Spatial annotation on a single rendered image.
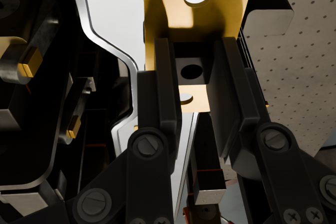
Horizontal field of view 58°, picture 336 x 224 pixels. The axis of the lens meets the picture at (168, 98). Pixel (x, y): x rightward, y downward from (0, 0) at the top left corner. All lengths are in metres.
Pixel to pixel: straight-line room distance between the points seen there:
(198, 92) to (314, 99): 1.11
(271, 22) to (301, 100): 0.76
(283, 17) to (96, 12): 0.27
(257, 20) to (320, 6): 0.45
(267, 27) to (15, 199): 0.43
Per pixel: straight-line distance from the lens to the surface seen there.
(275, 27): 0.50
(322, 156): 3.34
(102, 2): 0.42
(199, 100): 0.16
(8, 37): 0.39
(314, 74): 1.12
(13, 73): 0.38
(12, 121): 0.43
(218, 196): 0.97
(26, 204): 0.49
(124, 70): 0.52
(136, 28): 0.44
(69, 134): 0.50
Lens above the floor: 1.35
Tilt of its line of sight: 38 degrees down
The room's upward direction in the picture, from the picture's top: 175 degrees clockwise
